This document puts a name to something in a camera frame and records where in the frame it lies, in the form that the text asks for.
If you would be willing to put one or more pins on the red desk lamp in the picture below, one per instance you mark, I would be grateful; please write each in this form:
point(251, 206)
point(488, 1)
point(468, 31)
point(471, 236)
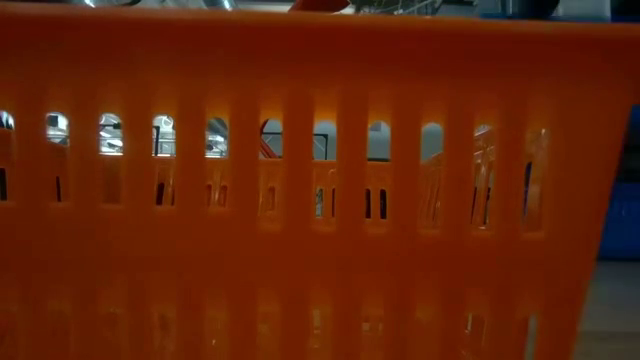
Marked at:
point(320, 5)

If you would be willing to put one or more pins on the orange slotted plastic basket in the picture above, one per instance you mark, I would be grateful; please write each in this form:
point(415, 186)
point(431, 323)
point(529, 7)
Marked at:
point(300, 280)

